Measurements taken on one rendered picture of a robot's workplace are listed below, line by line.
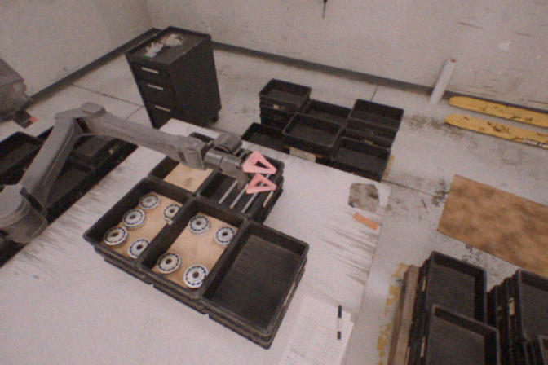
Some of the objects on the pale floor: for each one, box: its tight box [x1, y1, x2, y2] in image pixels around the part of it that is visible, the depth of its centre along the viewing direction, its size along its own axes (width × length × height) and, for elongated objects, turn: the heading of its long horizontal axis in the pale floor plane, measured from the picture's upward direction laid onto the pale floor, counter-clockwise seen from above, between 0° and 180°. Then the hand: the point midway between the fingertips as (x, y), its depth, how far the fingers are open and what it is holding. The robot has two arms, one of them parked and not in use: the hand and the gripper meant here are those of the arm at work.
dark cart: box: [124, 25, 222, 130], centre depth 291 cm, size 60×45×90 cm
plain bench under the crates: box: [0, 118, 392, 365], centre depth 179 cm, size 160×160×70 cm
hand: (272, 178), depth 79 cm, fingers open, 6 cm apart
